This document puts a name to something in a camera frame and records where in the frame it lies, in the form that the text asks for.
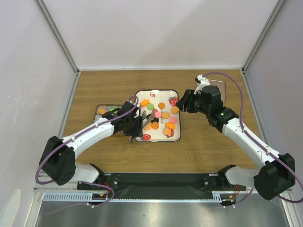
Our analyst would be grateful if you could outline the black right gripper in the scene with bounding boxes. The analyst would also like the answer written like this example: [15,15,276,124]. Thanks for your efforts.
[175,89,211,115]

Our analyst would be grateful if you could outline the metal serving tongs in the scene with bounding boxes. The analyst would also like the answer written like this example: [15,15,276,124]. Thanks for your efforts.
[128,109,156,144]

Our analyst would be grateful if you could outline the pink sandwich cookie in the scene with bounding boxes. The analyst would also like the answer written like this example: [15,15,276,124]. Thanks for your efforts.
[155,112,161,118]

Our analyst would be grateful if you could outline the orange fish cookie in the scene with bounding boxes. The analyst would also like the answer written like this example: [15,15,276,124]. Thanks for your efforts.
[165,122,176,129]
[98,108,107,115]

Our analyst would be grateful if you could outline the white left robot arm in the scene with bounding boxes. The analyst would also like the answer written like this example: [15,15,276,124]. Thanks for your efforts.
[35,101,143,189]

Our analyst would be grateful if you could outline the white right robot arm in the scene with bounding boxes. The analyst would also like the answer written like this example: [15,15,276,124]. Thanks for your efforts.
[176,85,296,201]

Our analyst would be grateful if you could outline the round biscuit lower left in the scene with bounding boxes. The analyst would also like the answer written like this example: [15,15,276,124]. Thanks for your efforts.
[144,123,152,131]

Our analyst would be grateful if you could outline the orange chocolate chip cookie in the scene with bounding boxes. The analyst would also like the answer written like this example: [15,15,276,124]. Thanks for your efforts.
[151,122,159,130]

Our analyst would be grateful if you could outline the black sandwich cookie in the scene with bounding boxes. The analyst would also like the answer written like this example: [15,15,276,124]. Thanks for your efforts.
[151,118,159,125]

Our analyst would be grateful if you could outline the white strawberry tray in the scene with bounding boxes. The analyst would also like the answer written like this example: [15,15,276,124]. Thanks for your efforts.
[135,89,181,142]

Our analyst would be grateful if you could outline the orange flower cookie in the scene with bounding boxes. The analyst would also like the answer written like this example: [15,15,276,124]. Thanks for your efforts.
[163,128,171,136]

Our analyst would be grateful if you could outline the gold cookie tin box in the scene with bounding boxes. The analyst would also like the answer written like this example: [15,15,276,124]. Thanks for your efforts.
[93,104,122,122]

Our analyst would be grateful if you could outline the gold tin lid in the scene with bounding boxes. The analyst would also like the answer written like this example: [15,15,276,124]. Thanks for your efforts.
[208,79,226,104]

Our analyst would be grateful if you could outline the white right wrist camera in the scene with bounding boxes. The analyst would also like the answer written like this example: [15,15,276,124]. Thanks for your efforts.
[194,74,210,95]

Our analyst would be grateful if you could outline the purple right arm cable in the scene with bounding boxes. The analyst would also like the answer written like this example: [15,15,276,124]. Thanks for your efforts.
[203,71,303,204]

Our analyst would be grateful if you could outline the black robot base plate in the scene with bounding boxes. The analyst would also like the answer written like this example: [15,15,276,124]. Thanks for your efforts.
[78,172,240,199]

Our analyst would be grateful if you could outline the white cable duct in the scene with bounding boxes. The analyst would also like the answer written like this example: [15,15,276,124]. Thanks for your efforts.
[43,191,235,203]

